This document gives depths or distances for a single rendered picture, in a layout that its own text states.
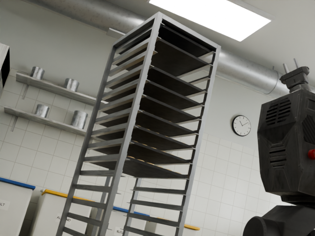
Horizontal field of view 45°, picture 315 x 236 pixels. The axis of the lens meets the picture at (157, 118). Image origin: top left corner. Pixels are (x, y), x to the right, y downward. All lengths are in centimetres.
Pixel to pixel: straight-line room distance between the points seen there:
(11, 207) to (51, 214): 40
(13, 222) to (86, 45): 245
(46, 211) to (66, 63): 197
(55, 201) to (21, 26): 231
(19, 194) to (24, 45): 196
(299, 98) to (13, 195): 343
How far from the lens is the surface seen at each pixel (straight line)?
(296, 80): 172
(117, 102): 234
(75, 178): 252
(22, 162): 484
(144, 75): 209
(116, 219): 432
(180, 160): 218
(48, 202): 418
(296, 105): 115
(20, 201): 418
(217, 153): 558
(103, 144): 230
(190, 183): 219
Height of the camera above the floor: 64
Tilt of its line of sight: 16 degrees up
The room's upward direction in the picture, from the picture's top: 14 degrees clockwise
